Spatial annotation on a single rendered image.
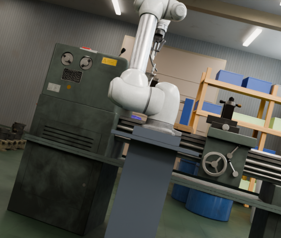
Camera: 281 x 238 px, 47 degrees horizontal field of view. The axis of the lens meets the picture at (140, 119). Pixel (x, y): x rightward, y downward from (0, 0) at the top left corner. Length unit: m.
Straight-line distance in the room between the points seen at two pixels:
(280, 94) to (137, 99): 5.20
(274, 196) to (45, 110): 1.64
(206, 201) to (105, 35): 7.11
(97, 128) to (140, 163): 0.67
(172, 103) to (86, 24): 8.81
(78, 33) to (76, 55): 7.97
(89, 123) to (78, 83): 0.30
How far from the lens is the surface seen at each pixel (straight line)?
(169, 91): 1.73
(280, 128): 6.63
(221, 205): 4.20
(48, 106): 2.41
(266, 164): 2.27
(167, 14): 2.04
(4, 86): 10.75
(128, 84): 1.70
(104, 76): 2.29
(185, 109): 2.37
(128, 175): 1.68
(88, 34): 10.30
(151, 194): 1.68
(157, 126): 1.71
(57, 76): 2.43
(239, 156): 2.14
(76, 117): 2.31
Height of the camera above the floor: 0.75
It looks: 3 degrees up
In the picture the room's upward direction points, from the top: 15 degrees clockwise
